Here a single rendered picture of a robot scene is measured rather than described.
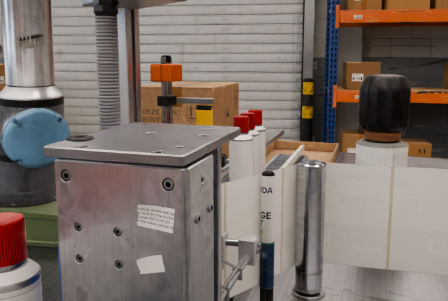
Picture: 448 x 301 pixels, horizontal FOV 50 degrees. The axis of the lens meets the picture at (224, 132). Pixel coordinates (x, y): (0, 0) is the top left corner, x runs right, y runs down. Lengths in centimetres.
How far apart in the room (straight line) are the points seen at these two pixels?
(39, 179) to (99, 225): 74
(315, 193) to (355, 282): 18
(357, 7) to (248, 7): 119
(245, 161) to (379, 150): 30
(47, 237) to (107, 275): 69
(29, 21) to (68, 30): 478
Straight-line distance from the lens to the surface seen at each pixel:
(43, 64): 93
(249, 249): 53
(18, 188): 109
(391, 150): 82
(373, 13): 449
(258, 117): 111
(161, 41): 532
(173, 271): 34
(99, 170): 34
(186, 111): 143
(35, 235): 106
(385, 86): 82
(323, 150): 196
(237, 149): 99
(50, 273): 93
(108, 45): 70
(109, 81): 70
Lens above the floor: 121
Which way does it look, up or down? 9 degrees down
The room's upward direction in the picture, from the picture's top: straight up
